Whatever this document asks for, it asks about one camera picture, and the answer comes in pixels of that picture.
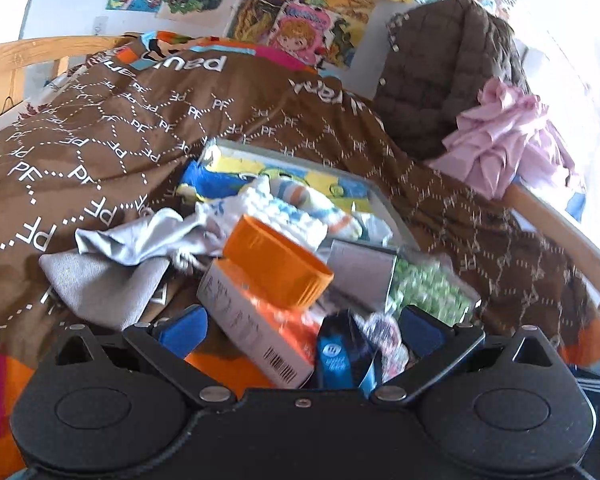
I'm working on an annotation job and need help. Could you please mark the orange plastic cup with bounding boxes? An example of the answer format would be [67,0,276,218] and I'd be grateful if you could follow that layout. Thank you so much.
[222,215,335,311]

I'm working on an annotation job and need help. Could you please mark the wooden bed frame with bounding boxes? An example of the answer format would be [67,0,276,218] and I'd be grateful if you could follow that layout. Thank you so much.
[0,35,600,321]

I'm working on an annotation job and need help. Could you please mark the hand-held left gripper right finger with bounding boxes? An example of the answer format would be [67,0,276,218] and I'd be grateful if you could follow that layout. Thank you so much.
[371,305,556,404]

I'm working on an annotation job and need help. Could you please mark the grey cardboard box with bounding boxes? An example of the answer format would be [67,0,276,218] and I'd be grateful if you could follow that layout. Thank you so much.
[325,239,398,313]

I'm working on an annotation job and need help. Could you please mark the brown quilted jacket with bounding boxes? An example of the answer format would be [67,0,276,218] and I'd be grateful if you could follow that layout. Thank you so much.
[372,0,531,161]

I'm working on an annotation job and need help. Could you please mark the orange landscape wall drawing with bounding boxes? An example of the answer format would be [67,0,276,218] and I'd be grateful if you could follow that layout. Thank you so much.
[319,0,377,27]

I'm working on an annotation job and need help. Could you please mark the white blue knitted cloth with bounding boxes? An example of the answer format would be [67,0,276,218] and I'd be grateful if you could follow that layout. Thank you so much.
[195,175,352,251]

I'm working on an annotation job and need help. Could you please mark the brown printed blanket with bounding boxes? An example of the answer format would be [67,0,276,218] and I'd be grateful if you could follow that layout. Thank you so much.
[0,30,600,480]

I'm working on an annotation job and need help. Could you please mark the grey drawstring pouch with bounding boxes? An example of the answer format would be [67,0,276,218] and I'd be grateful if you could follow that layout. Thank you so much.
[39,246,191,333]

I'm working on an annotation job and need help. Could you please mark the starry sea wall drawing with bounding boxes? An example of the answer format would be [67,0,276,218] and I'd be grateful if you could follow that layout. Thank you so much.
[227,0,326,43]

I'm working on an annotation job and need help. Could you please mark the pink anime wall drawing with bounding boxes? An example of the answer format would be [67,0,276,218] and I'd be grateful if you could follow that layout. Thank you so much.
[269,2,342,63]

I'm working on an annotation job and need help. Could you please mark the pink garment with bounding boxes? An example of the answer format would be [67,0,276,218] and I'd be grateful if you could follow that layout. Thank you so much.
[425,77,588,201]

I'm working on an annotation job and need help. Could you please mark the dark blue packet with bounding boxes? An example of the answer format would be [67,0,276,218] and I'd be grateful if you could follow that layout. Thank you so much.
[315,310,378,396]

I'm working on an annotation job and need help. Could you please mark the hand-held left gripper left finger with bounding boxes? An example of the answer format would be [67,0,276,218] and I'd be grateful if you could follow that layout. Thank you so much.
[54,305,234,407]

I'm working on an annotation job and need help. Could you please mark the pink patterned pouch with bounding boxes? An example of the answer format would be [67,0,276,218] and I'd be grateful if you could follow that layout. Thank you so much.
[359,312,412,386]

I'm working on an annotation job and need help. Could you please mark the orange white carton box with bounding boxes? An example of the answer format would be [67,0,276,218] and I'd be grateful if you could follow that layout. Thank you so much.
[196,259,322,390]

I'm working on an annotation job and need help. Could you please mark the green patterned packet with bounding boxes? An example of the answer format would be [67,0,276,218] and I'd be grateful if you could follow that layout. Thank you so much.
[385,255,481,328]

